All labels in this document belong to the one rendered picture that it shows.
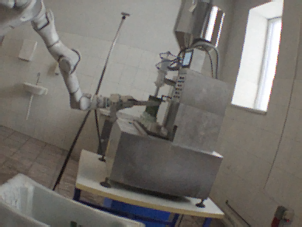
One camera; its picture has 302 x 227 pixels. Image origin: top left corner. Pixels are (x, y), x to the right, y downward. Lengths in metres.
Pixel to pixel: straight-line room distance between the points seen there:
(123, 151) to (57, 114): 3.99
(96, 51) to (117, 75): 0.52
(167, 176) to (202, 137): 0.25
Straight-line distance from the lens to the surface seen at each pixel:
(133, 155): 1.58
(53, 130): 5.54
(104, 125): 4.79
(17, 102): 5.65
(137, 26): 5.54
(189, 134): 1.67
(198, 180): 1.66
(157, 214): 2.42
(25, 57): 5.50
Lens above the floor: 1.20
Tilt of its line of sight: 3 degrees down
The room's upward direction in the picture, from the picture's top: 17 degrees clockwise
